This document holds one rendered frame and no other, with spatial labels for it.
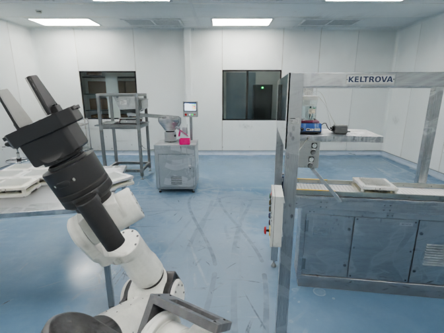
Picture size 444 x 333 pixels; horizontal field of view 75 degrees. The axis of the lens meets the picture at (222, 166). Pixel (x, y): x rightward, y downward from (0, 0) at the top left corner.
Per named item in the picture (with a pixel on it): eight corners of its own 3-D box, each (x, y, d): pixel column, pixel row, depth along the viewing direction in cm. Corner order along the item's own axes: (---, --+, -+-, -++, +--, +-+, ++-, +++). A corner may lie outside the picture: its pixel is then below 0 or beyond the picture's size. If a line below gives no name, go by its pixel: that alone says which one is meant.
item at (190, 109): (184, 141, 467) (182, 101, 451) (184, 139, 477) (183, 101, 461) (197, 141, 467) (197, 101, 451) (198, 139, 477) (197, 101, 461)
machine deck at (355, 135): (287, 140, 199) (287, 135, 198) (283, 133, 236) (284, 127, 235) (383, 142, 191) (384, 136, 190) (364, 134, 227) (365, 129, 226)
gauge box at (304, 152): (286, 167, 204) (287, 139, 199) (285, 163, 214) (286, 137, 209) (318, 168, 201) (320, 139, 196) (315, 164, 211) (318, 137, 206)
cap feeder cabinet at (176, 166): (156, 193, 450) (152, 145, 431) (163, 182, 505) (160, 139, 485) (196, 193, 450) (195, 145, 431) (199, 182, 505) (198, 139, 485)
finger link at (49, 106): (34, 76, 45) (57, 112, 47) (21, 78, 42) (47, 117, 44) (43, 72, 45) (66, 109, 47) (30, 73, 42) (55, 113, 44)
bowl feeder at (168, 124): (156, 143, 446) (155, 118, 436) (161, 139, 480) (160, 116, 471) (188, 143, 446) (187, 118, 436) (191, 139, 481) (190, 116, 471)
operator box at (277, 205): (269, 247, 138) (271, 195, 131) (269, 230, 154) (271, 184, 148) (282, 248, 137) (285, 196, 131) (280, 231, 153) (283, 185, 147)
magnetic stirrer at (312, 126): (291, 134, 201) (293, 121, 199) (289, 129, 221) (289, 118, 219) (322, 135, 198) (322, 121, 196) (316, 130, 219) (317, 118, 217)
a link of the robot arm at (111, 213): (113, 160, 56) (141, 207, 60) (58, 187, 53) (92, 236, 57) (116, 173, 46) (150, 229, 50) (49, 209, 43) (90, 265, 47)
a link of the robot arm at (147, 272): (158, 233, 61) (185, 277, 74) (115, 234, 63) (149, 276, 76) (143, 282, 53) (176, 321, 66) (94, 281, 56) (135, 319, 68)
